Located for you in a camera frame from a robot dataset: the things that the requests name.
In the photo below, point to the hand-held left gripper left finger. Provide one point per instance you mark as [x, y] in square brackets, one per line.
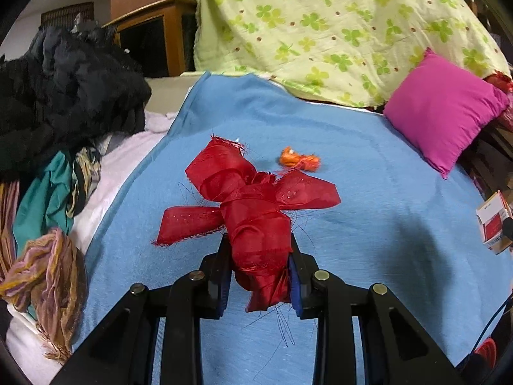
[212, 280]

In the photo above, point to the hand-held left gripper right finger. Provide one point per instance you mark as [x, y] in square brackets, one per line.
[296, 288]

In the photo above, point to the red cloth scrap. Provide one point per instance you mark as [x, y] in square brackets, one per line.
[256, 220]

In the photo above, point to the blue blanket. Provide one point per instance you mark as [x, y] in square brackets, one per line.
[380, 228]

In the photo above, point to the orange crumpled wrapper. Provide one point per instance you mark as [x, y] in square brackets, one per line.
[298, 159]

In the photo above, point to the pale pink fleece blanket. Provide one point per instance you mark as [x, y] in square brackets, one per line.
[116, 176]

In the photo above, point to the pink and yellow striped scarf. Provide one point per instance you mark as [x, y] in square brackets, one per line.
[52, 280]

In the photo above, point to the yellow and black patterned scarf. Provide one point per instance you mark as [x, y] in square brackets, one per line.
[86, 176]

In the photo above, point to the teal cloth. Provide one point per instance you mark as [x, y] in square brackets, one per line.
[44, 200]

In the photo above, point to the beige mattress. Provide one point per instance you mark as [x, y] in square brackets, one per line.
[168, 92]

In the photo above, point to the red and white carton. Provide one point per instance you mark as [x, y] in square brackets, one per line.
[493, 220]

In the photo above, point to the brown striped cloth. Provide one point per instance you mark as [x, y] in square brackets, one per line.
[8, 224]

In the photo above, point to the magenta pillow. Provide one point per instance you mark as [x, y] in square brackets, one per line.
[441, 108]

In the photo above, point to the black clothing pile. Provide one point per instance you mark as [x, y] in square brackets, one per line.
[68, 96]

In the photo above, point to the wooden cabinet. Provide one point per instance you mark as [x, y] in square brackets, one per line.
[172, 36]

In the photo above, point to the green clover print quilt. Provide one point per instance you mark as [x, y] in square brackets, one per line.
[320, 28]

